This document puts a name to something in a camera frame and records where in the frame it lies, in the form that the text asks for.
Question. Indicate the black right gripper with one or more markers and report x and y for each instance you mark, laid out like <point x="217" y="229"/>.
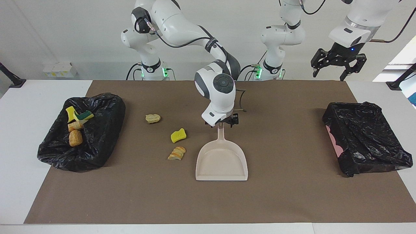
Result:
<point x="233" y="117"/>

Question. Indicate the black stand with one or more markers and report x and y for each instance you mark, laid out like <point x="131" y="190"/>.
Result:
<point x="16" y="83"/>
<point x="395" y="85"/>

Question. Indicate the striped croissant piece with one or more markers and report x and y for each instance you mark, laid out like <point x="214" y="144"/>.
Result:
<point x="177" y="153"/>
<point x="76" y="125"/>

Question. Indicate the pink bin with black bag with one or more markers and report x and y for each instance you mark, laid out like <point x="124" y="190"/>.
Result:
<point x="364" y="136"/>

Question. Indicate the brown bread roll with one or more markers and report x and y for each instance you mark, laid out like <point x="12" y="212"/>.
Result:
<point x="75" y="138"/>

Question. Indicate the white wall socket box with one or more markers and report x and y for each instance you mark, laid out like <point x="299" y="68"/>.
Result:
<point x="60" y="70"/>

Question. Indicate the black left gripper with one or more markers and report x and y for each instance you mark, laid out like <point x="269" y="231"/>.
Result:
<point x="343" y="53"/>

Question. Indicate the pale bread piece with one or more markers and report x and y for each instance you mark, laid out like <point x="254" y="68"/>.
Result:
<point x="152" y="118"/>

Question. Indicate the wavy yellow sponge piece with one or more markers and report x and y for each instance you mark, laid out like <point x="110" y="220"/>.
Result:
<point x="178" y="136"/>

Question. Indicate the brown table mat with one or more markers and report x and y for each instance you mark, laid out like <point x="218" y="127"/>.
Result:
<point x="208" y="201"/>

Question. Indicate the blue plastic object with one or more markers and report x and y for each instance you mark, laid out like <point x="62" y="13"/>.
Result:
<point x="413" y="99"/>

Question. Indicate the beige plastic dustpan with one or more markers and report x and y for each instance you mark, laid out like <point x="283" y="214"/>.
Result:
<point x="222" y="162"/>

